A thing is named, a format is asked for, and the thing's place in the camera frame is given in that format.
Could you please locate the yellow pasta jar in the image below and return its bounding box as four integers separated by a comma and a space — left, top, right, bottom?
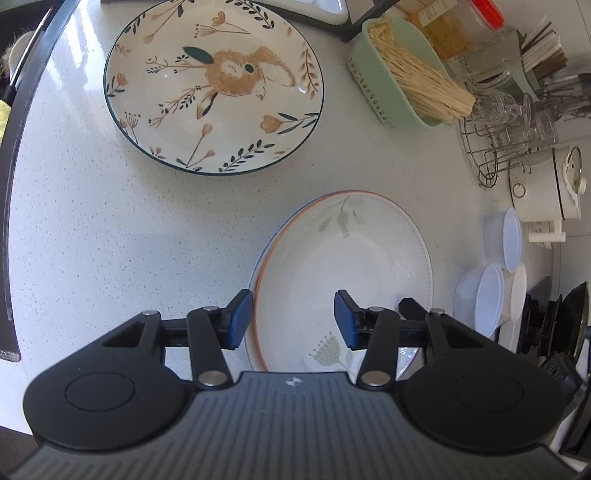
416, 0, 474, 60

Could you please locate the white electric cooking pot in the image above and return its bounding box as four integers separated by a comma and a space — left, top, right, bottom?
508, 143, 589, 250

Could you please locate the white bowl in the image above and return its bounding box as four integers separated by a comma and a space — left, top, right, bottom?
454, 263, 505, 340
501, 263, 528, 324
484, 207, 523, 273

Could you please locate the rabbit print ceramic plate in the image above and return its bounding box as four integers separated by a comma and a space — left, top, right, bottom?
103, 0, 325, 176

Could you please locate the wire glass drying rack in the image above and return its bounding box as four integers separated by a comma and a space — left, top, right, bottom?
459, 90, 561, 189

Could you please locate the dried noodle bundle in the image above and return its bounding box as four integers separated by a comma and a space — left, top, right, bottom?
368, 18, 476, 124

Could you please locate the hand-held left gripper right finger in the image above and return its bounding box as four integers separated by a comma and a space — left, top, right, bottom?
333, 289, 486, 389

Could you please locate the orange rimmed floral plate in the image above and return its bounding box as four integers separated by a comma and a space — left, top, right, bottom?
253, 190, 435, 384

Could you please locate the clear container red lid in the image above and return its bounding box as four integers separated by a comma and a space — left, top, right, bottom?
455, 0, 518, 56

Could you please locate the black induction cooker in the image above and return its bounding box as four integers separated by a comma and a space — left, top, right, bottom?
519, 276, 585, 402

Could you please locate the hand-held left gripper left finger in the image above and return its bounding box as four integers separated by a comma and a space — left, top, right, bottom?
99, 289, 254, 389

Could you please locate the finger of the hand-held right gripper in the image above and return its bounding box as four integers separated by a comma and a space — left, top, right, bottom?
398, 298, 434, 320

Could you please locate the bunch of metal cutlery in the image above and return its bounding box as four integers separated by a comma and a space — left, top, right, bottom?
538, 74, 591, 121

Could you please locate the blue rimmed white plate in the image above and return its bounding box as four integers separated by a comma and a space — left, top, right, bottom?
245, 194, 424, 380

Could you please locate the diamond cut glass goblet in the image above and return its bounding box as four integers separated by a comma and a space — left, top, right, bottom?
471, 88, 515, 125

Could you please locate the clear drinking glass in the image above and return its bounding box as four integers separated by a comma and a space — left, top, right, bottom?
522, 95, 560, 162

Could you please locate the green plastic basket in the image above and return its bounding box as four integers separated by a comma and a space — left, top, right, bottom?
347, 16, 476, 129

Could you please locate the bundle of chopsticks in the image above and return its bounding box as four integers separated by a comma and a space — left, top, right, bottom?
521, 15, 570, 80

